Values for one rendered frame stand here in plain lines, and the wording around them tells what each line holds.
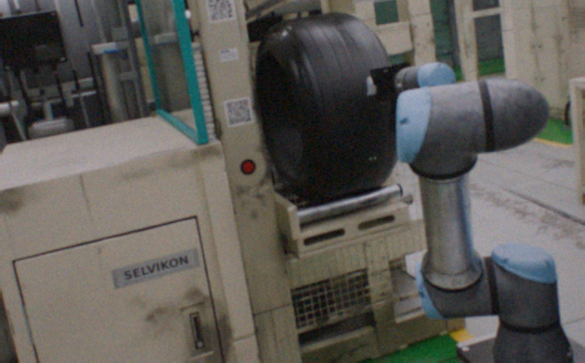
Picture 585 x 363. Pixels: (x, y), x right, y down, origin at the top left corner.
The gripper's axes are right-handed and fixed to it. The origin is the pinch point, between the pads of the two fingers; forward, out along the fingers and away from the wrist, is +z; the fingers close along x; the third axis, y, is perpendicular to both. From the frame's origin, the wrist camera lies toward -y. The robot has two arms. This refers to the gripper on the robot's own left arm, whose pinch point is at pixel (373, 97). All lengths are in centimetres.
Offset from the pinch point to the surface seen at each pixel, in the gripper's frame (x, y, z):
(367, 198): -0.3, -29.3, 16.9
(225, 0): 29.9, 33.2, 16.8
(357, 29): -4.0, 18.9, 10.2
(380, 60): -6.1, 9.1, 4.1
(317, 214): 15.7, -30.0, 16.9
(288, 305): 27, -57, 28
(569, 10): -363, 28, 332
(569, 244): -162, -106, 135
